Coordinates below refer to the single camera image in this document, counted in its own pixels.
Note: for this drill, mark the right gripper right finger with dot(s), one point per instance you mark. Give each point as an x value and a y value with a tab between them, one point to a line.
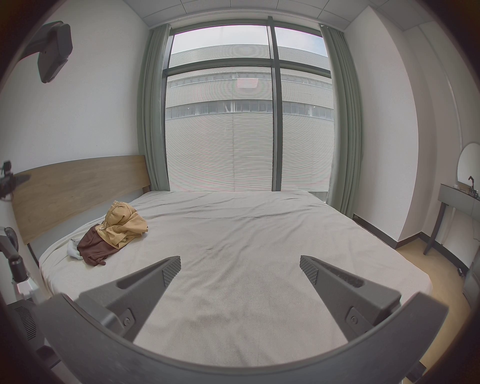
337	296

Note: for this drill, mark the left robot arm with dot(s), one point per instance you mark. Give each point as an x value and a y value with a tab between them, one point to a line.
13	258

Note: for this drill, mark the grey-green curtain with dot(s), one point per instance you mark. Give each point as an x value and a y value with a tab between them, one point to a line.
152	112
343	131

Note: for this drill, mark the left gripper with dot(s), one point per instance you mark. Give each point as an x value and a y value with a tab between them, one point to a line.
6	185

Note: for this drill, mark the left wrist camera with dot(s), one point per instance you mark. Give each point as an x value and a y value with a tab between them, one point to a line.
6	167

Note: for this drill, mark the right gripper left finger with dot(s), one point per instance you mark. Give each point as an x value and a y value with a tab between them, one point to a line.
142	296

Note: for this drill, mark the window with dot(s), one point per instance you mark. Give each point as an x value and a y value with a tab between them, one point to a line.
275	112

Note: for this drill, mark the bed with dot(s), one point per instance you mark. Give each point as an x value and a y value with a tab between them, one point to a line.
243	243

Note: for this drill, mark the round mirror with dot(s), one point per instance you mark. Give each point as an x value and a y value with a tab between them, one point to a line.
470	165

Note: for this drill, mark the tan shorts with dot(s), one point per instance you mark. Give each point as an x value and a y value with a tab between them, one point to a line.
123	225

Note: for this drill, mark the white garment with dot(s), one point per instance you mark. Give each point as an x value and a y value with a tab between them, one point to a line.
73	250

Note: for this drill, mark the brown garment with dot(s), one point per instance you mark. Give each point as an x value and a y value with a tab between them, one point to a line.
95	249

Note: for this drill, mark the grey dressing table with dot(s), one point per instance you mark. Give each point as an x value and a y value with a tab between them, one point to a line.
455	197

